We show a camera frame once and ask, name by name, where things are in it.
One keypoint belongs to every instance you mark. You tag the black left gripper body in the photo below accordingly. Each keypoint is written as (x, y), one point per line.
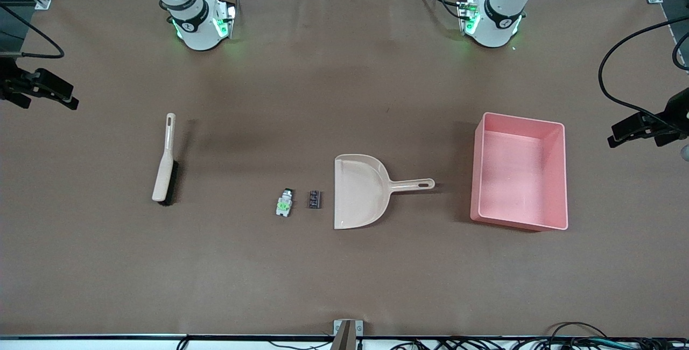
(676, 111)

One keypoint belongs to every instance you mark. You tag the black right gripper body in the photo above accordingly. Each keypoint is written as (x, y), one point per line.
(9, 83)

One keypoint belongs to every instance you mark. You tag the beige plastic dustpan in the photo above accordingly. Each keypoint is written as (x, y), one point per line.
(355, 194)

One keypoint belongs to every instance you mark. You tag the brown table cover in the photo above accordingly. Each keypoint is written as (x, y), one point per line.
(344, 274)

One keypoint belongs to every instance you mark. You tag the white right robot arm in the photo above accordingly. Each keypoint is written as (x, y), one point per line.
(196, 32)

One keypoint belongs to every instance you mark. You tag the green white push button switch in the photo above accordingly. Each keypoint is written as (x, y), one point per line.
(284, 204)

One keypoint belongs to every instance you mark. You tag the beige hand brush black bristles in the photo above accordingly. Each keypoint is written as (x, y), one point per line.
(162, 177)

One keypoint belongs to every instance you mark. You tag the pink plastic bin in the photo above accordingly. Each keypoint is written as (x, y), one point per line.
(519, 177)

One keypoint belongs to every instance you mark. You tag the grey metal bracket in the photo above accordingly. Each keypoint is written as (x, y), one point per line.
(347, 334)

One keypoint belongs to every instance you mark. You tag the black terminal block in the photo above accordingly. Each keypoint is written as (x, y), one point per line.
(315, 200)

